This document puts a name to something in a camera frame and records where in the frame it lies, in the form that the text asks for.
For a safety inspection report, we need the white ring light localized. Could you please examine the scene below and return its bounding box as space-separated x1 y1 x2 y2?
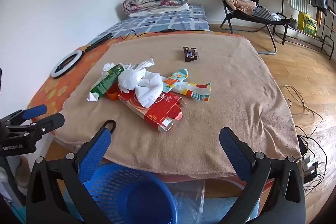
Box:
51 49 84 79

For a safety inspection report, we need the grey striped cloth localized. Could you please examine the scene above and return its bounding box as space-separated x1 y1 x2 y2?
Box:
252 7 282 22

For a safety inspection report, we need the black floor cable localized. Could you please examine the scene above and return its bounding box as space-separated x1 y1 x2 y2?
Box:
285 98 328 190

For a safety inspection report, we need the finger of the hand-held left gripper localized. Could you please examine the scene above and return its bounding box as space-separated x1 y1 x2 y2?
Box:
8 113 66 138
0 105 48 128

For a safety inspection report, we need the beige fleece blanket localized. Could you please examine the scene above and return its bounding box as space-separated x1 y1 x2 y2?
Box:
54 34 302 179

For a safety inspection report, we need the blue plastic basket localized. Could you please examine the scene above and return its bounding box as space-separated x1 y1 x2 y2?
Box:
79 162 179 224

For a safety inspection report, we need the blue checked bed sheet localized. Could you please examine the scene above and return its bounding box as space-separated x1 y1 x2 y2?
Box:
96 5 210 42

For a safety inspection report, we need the red cardboard box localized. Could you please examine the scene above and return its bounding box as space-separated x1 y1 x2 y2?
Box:
118 91 187 133

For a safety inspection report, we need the power strip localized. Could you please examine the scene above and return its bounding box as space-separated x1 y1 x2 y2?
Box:
302 156 319 180

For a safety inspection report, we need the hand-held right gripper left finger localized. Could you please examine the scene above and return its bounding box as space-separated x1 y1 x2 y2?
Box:
25 127 118 224

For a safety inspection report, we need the tan floor cable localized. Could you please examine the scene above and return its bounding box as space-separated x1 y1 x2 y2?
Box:
283 85 323 119

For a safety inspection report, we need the black folded tripod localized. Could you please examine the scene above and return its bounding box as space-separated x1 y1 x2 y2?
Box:
79 33 113 52

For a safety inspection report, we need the yellow plastic crate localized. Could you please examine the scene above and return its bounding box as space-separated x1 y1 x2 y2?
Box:
298 11 318 37

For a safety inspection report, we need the fruit print pouch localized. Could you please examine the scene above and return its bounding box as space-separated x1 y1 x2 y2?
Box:
163 69 189 93

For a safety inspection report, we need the green drink carton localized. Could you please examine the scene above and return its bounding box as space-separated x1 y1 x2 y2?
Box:
87 63 126 102

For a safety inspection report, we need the black clothes rack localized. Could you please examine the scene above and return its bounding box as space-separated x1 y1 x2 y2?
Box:
278 0 336 60

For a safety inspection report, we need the small orange cup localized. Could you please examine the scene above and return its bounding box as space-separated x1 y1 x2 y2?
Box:
106 84 120 101

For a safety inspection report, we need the clear plastic bag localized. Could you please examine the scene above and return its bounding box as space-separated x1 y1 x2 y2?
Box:
163 178 208 224

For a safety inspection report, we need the white colourful checked pouch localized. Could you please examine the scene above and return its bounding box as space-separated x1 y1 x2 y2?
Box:
173 81 212 102

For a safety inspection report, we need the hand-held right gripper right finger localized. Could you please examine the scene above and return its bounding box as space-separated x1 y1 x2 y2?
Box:
219 127 306 224

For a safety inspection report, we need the black cable with inline remote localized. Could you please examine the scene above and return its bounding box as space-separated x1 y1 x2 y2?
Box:
112 29 176 39

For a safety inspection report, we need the folded white cloth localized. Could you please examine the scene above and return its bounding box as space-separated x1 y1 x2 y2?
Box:
129 4 191 18

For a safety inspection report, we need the white tissue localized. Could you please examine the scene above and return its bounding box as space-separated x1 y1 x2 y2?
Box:
118 57 155 93
134 72 164 109

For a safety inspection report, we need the black hair tie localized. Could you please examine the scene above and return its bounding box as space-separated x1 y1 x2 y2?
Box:
102 119 116 133

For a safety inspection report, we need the person's left forearm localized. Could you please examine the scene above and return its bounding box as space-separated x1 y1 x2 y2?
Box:
14 156 30 189

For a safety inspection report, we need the brown chocolate bar wrapper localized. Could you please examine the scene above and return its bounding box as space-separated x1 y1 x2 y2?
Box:
183 46 200 63

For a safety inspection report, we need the small potted plant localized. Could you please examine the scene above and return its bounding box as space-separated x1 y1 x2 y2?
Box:
289 15 300 29

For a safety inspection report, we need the orange floral bed sheet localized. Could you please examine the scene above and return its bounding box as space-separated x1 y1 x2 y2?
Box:
26 30 276 198

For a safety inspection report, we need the pink cloth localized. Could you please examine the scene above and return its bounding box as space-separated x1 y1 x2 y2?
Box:
225 0 257 14

